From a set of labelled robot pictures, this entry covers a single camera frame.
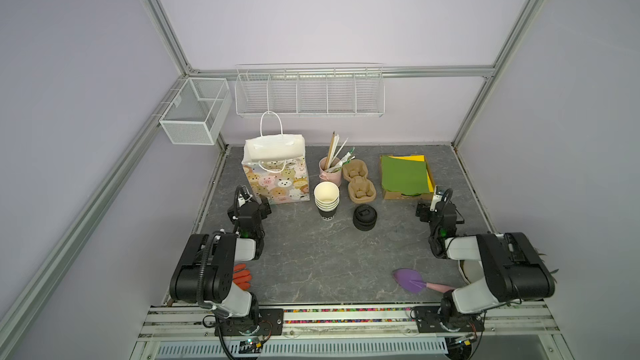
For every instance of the small white mesh basket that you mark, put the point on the small white mesh basket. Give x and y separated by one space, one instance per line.
197 112

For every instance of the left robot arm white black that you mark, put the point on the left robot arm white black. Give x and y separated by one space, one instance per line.
206 273

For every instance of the cardboard tray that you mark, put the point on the cardboard tray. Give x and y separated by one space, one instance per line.
407 192

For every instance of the wooden stir sticks bundle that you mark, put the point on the wooden stir sticks bundle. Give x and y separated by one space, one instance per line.
336 159

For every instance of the pink utensil holder cup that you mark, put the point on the pink utensil holder cup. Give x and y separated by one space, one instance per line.
333 175

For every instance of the stack of black cup lids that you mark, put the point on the stack of black cup lids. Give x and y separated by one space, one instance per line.
365 217

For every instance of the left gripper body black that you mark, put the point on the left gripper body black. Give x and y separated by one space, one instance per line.
248 214

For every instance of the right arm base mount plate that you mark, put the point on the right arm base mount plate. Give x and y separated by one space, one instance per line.
431 319

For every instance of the cartoon animal paper gift bag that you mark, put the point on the cartoon animal paper gift bag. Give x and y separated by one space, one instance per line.
275 163

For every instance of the potted green plant white pot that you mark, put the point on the potted green plant white pot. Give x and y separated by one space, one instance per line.
470 270

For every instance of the stack of paper coffee cups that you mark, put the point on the stack of paper coffee cups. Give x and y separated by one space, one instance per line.
327 197

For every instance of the purple pink garden trowel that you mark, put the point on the purple pink garden trowel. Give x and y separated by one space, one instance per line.
412 281

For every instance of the red rubber glove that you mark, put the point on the red rubber glove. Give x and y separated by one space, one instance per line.
242 276

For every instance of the long white wire shelf basket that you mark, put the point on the long white wire shelf basket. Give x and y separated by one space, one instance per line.
311 89

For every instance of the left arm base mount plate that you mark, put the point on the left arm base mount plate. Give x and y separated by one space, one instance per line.
265 322

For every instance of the stack of pulp cup carriers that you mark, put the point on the stack of pulp cup carriers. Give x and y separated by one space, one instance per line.
361 189

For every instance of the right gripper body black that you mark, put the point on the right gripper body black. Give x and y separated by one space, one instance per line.
439 215

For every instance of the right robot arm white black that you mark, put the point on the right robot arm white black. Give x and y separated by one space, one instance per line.
513 271

